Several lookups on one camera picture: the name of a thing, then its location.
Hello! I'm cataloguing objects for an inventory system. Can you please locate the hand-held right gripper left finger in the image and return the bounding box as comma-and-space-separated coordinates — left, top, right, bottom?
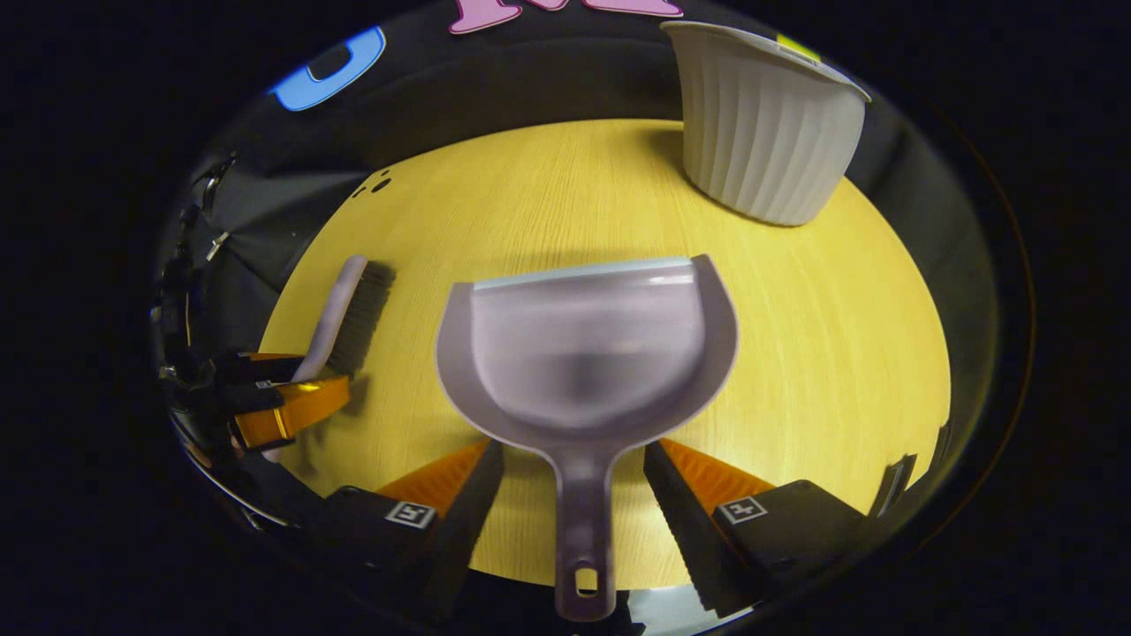
309, 439, 505, 624

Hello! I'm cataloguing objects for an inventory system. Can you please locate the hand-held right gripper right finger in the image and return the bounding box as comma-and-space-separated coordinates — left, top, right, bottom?
643, 439, 871, 619

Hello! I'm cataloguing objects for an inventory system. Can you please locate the small pale lilac broom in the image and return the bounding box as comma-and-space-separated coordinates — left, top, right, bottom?
263, 254, 397, 465

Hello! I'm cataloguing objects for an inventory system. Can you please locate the pale lilac plastic dustpan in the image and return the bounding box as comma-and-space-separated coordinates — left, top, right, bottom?
436, 254, 740, 622

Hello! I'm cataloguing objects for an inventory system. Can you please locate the white ribbed garbage bin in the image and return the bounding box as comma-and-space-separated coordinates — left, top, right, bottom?
660, 20, 872, 227

